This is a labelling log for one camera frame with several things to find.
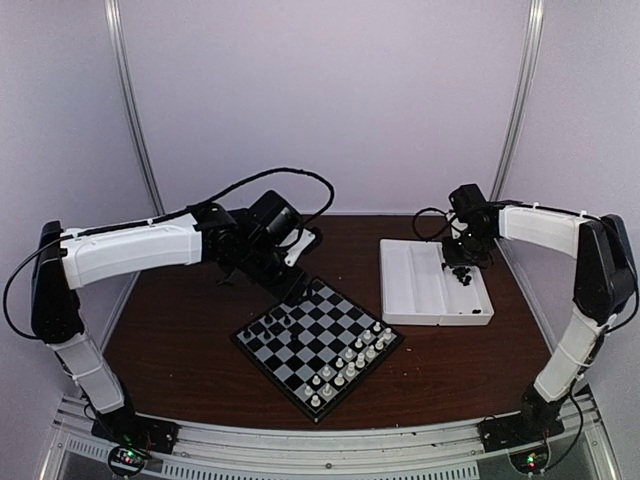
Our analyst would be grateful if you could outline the pile of black chess pieces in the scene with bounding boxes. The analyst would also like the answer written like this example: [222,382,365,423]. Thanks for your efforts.
[441,262,483,315]

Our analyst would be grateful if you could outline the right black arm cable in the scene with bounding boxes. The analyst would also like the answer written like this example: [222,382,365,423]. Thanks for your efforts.
[413,207,456,244]

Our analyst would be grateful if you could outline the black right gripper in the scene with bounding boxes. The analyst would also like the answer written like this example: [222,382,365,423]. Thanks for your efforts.
[442,226,494,268]

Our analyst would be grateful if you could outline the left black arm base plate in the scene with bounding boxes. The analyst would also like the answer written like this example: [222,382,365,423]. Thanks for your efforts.
[91,399,179,454]

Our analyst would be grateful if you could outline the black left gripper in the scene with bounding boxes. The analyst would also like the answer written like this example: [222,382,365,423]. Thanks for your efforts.
[237,240,314,308]

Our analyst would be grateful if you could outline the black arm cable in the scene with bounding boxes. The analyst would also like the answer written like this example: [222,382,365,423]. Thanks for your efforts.
[149,167,335,226]
[413,207,456,244]

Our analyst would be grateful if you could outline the aluminium frame post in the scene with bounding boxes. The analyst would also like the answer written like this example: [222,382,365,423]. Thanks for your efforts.
[482,0,546,216]
[104,0,166,216]

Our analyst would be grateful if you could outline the left aluminium frame post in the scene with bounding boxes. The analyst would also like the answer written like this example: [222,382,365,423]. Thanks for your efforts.
[104,0,166,216]

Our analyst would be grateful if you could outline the front aluminium rail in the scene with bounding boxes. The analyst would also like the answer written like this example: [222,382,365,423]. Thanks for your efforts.
[35,394,622,479]

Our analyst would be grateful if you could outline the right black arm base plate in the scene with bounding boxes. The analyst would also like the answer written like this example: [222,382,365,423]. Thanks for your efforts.
[477,393,564,453]

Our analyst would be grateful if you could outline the white plastic divided tray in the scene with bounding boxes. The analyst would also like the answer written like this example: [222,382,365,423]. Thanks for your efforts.
[379,239,494,326]

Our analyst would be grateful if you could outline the right aluminium frame post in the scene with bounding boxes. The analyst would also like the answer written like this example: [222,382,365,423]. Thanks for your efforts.
[482,0,546,216]

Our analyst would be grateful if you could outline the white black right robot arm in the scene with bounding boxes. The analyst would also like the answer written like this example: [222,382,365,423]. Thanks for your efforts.
[443,200,639,442]

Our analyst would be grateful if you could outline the black white chessboard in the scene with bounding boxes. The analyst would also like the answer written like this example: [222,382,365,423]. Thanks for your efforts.
[230,277,404,423]

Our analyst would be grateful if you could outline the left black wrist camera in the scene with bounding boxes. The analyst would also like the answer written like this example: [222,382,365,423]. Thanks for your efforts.
[249,190,301,245]

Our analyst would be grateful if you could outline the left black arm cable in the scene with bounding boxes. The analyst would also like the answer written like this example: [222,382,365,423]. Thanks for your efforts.
[149,167,335,226]

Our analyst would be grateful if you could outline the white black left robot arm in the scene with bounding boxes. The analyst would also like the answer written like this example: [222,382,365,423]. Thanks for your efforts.
[7,193,320,444]

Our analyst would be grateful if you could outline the white chess piece row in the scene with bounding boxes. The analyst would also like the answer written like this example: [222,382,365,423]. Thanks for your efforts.
[296,321,400,415]

